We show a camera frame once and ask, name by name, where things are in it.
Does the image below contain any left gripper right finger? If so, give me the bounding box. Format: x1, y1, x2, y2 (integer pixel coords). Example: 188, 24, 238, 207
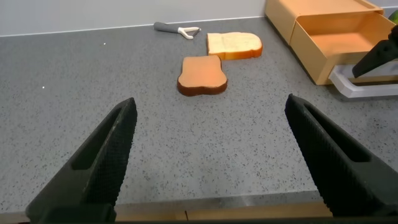
284, 93, 398, 218

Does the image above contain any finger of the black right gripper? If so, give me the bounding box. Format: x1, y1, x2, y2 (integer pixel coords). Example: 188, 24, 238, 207
351, 24, 398, 79

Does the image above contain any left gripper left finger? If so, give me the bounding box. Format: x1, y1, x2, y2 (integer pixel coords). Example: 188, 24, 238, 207
25, 97, 139, 223

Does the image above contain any yellow drawer with white handle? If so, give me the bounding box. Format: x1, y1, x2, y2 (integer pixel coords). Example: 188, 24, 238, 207
289, 11, 398, 99

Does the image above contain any yellow drawer cabinet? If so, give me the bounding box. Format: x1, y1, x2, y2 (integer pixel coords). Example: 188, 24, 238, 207
264, 0, 385, 46

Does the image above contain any white bread slice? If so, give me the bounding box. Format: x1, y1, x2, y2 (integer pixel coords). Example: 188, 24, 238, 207
206, 31, 264, 61

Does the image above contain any brown toast slice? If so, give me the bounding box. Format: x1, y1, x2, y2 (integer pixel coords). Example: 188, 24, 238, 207
177, 54, 229, 97

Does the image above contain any white peeler with grey handle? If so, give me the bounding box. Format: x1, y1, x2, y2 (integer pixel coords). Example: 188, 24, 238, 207
153, 21, 202, 40

